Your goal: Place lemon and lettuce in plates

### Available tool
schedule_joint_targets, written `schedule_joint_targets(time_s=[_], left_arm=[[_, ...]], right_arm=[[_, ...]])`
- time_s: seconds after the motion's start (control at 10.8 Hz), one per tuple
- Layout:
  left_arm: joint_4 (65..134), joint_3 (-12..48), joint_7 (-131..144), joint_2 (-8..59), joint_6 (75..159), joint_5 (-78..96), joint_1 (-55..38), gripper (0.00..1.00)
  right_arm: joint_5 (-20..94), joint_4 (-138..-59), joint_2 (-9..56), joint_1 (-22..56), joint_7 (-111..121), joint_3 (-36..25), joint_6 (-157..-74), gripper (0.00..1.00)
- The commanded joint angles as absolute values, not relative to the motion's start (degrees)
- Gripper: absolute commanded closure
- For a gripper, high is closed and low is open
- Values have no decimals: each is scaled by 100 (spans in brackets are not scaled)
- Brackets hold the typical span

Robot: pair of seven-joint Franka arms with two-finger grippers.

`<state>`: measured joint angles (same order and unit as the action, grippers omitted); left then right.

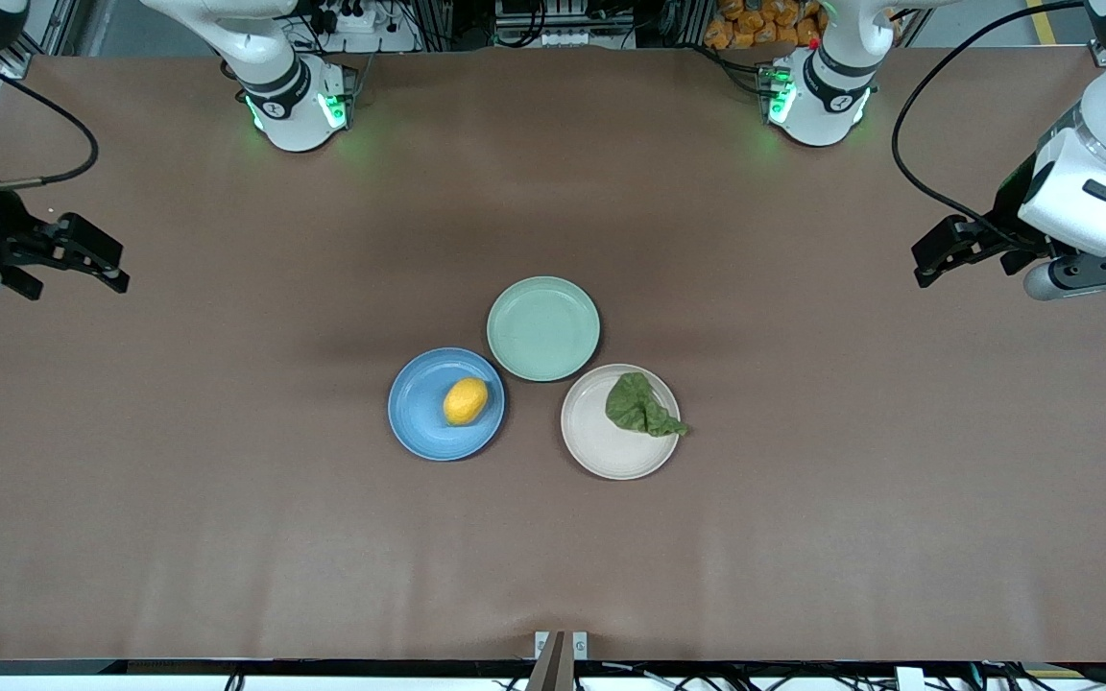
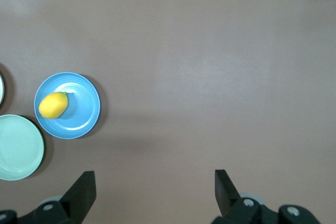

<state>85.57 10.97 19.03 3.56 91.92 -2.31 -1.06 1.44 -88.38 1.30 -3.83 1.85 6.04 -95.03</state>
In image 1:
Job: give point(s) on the bag of orange packets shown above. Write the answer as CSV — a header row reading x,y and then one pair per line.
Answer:
x,y
764,24

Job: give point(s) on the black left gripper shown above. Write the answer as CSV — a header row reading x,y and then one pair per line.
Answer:
x,y
1007,220

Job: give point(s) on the yellow lemon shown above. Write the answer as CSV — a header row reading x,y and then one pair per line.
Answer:
x,y
466,401

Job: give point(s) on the blue plate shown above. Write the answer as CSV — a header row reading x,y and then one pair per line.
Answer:
x,y
419,413

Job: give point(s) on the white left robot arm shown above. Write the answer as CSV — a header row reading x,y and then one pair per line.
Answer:
x,y
827,96

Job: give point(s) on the green lettuce leaf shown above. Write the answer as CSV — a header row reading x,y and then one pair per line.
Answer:
x,y
639,405

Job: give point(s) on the white power strip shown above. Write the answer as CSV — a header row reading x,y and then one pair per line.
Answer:
x,y
361,24

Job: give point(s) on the green plate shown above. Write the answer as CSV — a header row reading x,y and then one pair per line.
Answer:
x,y
543,328

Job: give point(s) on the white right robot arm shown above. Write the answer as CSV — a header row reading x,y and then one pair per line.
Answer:
x,y
289,96

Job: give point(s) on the metal table edge bracket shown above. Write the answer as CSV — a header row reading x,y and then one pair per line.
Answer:
x,y
561,653

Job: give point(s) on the beige plate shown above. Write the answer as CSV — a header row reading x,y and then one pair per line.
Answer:
x,y
601,441

